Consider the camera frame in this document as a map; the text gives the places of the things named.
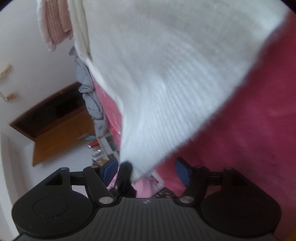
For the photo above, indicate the white fluffy sweater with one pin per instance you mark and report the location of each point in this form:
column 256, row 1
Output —
column 173, row 81

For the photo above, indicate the pink checked folded garment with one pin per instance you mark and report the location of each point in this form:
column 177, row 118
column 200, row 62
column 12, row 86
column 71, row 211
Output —
column 55, row 20

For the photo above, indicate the grey hoodie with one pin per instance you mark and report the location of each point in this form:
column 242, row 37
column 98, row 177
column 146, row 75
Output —
column 87, row 92

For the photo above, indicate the pink floral blanket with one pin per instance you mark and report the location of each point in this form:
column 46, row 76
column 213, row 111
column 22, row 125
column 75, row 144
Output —
column 254, row 139

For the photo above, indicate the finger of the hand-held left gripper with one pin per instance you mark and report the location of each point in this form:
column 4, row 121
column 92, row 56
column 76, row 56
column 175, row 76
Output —
column 124, row 180

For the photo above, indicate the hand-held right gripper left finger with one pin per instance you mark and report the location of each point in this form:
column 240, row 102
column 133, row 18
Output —
column 111, row 170

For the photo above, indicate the beige folded garment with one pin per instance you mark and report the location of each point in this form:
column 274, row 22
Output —
column 66, row 14

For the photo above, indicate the white shelf with clutter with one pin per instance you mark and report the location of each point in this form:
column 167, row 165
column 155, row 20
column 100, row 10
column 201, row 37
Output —
column 101, row 146

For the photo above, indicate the wooden door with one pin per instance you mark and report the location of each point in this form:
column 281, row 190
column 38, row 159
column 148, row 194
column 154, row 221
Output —
column 57, row 129

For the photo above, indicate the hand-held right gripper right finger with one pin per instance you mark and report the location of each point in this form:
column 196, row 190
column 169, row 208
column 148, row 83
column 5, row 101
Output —
column 182, row 171

